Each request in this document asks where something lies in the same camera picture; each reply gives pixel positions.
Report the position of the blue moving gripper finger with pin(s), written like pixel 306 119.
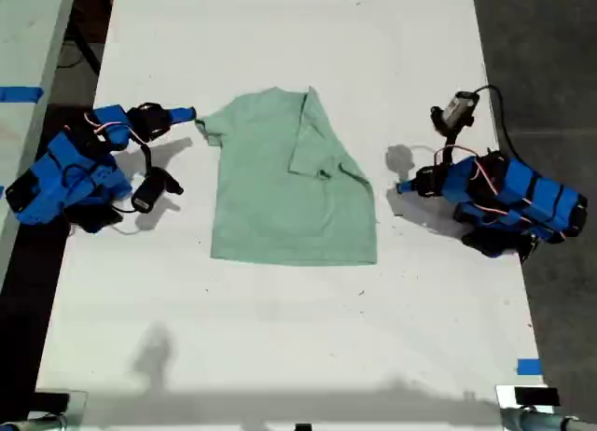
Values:
pixel 181 115
pixel 408 186

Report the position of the pale green T-shirt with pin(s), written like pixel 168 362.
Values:
pixel 280 193

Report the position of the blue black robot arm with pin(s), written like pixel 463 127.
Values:
pixel 536 198
pixel 56 179

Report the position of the long blue tape strip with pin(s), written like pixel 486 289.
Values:
pixel 21 94

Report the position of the pale green side table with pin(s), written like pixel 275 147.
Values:
pixel 28 53

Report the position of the short blue tape strip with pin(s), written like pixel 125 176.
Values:
pixel 529 366

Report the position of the shiny metal plate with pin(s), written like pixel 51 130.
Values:
pixel 504 396
pixel 77 400

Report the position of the small black box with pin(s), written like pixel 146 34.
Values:
pixel 51 401
pixel 536 396

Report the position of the grey metal tube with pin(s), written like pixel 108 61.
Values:
pixel 32 423
pixel 541 421

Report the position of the short black camera stalk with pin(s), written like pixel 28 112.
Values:
pixel 147 158
pixel 450 147

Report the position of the black camera box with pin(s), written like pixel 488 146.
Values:
pixel 456 110
pixel 150 192

